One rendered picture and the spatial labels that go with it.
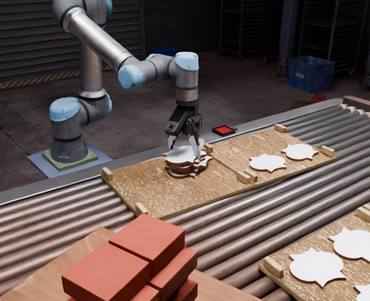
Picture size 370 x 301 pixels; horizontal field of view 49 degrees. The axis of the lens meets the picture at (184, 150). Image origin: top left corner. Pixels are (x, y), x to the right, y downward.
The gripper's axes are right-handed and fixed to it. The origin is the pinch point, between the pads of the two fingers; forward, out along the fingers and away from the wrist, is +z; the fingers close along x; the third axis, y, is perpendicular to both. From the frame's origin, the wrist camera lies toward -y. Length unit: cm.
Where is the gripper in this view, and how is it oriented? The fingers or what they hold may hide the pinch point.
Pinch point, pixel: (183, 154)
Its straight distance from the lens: 143.8
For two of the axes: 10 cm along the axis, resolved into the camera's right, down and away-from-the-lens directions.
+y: 5.3, -3.6, 7.7
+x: -8.5, -2.3, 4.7
